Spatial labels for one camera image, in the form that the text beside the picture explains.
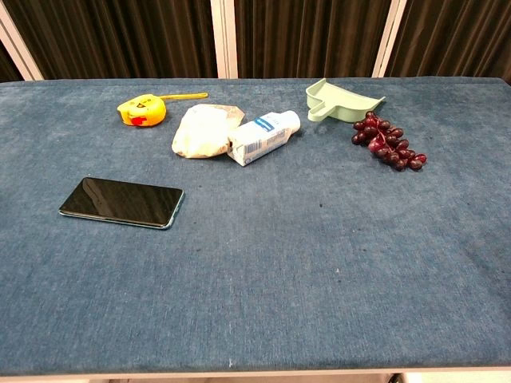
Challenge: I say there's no white and blue tube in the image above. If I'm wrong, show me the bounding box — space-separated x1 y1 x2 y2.
227 110 301 168

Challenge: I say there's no blue fabric table cover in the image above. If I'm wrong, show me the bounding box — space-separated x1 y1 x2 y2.
0 77 511 377

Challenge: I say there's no light green plastic dustpan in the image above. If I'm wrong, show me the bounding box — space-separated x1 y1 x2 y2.
305 77 387 123

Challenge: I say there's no black smartphone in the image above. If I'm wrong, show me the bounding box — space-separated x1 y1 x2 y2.
58 176 185 231

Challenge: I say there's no yellow cartoon tape measure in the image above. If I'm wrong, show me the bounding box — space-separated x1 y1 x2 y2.
117 92 209 128

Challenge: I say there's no dark red grape bunch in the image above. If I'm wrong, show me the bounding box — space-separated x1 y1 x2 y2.
351 111 428 172

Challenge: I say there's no dark pleated curtain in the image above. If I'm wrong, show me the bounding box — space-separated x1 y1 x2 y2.
0 0 511 85

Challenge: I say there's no white frame post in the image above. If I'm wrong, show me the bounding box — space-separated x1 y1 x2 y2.
0 3 44 82
370 0 409 79
210 0 240 80

